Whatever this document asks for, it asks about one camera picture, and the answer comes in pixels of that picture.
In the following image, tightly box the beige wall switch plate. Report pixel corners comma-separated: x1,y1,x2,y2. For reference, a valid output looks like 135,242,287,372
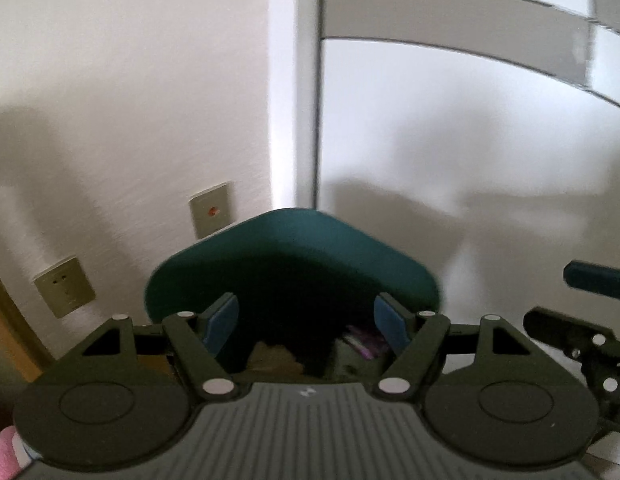
189,182,234,239

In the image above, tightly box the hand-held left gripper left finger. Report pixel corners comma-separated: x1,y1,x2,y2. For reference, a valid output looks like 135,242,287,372
82,292,241,402

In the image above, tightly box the purple plastic wrapper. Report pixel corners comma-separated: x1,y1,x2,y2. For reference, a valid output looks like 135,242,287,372
344,325,391,361

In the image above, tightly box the beige wall socket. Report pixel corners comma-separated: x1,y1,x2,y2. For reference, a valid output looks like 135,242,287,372
33,256,97,319

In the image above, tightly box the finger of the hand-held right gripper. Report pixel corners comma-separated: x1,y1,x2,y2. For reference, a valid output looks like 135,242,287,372
563,260,620,304
523,307,620,428

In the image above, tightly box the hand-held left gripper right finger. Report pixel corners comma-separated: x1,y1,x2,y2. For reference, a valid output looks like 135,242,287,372
372,291,538,403

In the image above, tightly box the dark green trash bin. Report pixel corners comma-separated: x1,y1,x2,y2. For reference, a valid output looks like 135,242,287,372
144,208,445,377

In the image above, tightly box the white door with grey stripe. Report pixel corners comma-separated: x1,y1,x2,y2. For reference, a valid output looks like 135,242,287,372
312,0,620,311

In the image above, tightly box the pink cloth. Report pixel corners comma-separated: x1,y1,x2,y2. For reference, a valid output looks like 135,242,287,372
0,425,27,480

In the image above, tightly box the white door frame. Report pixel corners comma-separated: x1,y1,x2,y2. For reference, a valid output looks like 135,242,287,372
266,0,325,212

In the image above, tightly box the brown crumpled paper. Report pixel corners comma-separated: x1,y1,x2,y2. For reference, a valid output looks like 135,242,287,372
246,341,306,377

